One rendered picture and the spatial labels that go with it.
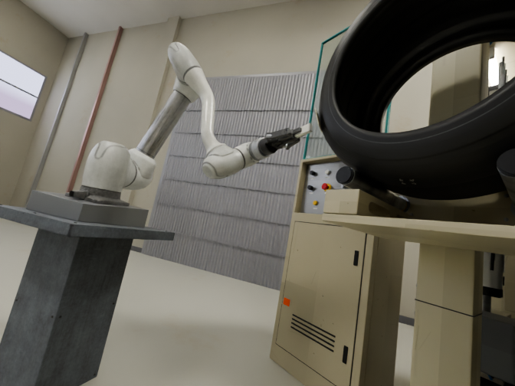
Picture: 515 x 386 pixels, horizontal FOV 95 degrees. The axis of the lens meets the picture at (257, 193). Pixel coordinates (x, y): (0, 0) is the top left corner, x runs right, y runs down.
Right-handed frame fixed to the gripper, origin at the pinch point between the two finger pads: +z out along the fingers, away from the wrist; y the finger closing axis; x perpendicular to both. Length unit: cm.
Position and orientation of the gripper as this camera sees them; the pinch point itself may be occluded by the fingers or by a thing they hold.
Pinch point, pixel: (303, 130)
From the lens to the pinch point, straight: 90.0
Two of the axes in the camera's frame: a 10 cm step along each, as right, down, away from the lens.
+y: 7.6, 2.4, 6.1
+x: -0.9, 9.6, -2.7
